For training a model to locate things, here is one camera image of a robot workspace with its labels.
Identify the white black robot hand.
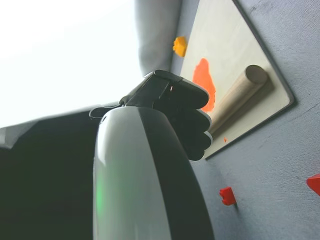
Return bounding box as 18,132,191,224
89,69,216,240

